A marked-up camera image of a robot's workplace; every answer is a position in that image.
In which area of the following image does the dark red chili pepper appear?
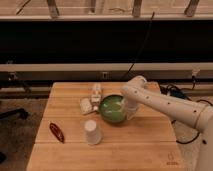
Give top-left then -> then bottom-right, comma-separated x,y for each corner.
49,123 -> 65,143

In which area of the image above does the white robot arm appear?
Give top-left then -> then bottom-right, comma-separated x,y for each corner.
120,76 -> 213,171

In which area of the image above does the green ceramic bowl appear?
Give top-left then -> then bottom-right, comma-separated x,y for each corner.
99,95 -> 126,124

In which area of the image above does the white rectangular box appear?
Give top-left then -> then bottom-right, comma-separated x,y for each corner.
91,83 -> 102,103

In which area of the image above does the black cable on floor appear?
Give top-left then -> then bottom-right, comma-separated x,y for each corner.
159,83 -> 213,146

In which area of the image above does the white upside-down paper cup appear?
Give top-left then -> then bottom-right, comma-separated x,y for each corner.
84,120 -> 102,145

